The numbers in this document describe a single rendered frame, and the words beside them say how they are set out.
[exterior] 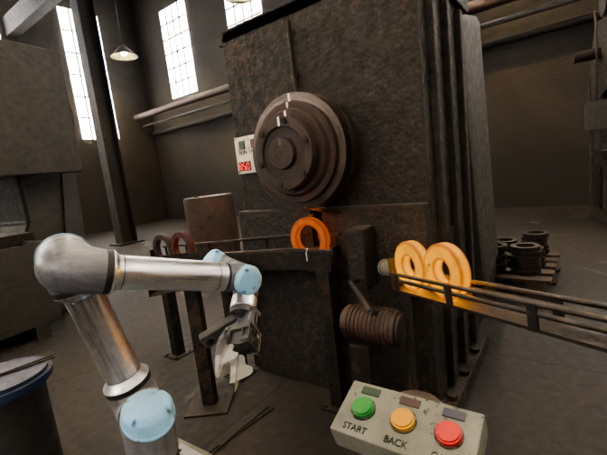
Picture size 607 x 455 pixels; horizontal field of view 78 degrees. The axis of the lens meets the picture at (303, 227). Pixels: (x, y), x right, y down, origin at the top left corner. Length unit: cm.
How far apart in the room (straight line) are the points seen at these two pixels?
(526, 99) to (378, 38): 595
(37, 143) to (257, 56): 235
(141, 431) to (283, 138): 103
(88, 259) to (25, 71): 313
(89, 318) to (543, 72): 713
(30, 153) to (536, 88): 684
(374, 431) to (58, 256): 68
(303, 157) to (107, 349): 89
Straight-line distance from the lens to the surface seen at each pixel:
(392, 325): 131
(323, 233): 154
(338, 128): 144
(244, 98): 195
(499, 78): 750
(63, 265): 88
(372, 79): 156
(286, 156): 146
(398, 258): 126
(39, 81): 393
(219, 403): 199
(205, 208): 431
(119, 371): 109
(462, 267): 105
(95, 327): 104
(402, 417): 73
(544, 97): 739
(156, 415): 100
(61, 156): 386
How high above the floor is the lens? 104
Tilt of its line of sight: 8 degrees down
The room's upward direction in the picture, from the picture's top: 7 degrees counter-clockwise
